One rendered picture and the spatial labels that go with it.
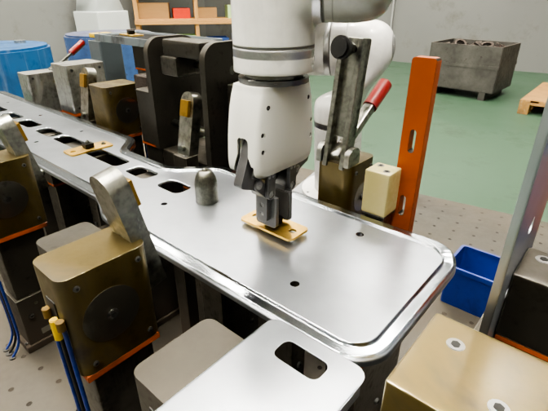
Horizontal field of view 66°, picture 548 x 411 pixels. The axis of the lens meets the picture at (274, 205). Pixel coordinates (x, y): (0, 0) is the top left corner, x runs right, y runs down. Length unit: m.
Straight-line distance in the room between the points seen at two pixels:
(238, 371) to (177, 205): 0.31
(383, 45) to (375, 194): 0.50
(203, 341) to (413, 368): 0.20
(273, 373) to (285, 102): 0.26
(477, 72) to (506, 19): 2.92
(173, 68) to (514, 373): 0.73
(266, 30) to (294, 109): 0.09
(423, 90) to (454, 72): 5.82
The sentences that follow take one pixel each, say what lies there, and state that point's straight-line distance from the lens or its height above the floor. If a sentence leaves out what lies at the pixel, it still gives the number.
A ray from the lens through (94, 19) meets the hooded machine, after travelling 8.65.
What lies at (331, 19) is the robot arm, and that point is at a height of 1.24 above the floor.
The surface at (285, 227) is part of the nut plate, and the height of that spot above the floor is 1.01.
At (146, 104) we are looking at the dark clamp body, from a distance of 0.96.
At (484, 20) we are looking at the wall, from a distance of 9.10.
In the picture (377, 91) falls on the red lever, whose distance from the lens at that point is 0.66.
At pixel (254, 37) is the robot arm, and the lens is 0.42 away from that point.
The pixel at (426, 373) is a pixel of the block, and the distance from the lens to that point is 0.29.
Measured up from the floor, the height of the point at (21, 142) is 1.06.
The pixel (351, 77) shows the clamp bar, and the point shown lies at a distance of 0.59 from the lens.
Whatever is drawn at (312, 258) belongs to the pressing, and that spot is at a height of 1.00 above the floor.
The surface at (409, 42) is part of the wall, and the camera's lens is 9.38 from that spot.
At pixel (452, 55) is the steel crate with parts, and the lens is 6.36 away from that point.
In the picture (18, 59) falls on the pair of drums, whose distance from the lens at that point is 2.81.
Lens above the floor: 1.27
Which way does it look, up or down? 27 degrees down
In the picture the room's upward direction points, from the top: straight up
